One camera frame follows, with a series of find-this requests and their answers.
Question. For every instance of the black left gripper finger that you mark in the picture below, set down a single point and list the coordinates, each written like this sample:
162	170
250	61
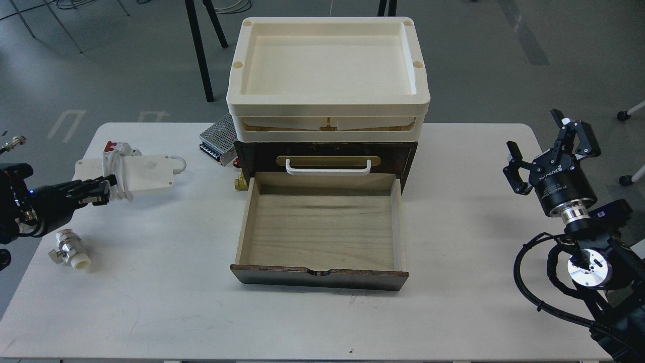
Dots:
99	186
95	196

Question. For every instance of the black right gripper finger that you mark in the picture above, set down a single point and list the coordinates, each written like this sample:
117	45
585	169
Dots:
575	138
511	172

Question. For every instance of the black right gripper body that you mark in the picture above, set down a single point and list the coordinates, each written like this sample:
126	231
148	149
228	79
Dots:
560	182

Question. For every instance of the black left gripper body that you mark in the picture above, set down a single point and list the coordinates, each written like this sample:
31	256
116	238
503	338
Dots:
52	207

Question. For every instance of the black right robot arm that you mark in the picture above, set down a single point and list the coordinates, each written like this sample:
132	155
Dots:
589	261

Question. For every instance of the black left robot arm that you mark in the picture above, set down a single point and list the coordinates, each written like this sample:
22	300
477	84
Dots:
29	212

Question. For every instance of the dark wooden cabinet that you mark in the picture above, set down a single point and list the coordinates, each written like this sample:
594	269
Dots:
386	157

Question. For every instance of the metal valve white fitting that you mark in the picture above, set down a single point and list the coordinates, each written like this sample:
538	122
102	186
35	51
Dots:
70	250

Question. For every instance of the white red circuit breaker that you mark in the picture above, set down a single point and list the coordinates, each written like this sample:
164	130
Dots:
120	147

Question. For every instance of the metal mesh power supply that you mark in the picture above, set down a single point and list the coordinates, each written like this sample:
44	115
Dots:
218	140

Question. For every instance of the cream plastic tray lower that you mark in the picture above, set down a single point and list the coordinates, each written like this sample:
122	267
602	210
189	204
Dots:
328	128

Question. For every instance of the cream plastic tray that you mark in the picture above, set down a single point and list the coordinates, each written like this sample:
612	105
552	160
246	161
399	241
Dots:
328	128
328	67

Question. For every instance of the cream plastic tray top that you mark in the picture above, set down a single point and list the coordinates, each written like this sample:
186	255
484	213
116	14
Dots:
328	67

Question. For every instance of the open wooden drawer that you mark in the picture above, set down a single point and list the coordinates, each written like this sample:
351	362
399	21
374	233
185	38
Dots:
322	231

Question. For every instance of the black table leg right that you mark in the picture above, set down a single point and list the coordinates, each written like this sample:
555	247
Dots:
387	8

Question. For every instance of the brass valve red handle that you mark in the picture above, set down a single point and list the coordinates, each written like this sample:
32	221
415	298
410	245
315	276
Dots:
240	182

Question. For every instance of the white drawer handle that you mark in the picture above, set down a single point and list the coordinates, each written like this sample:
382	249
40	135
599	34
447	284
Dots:
327	171

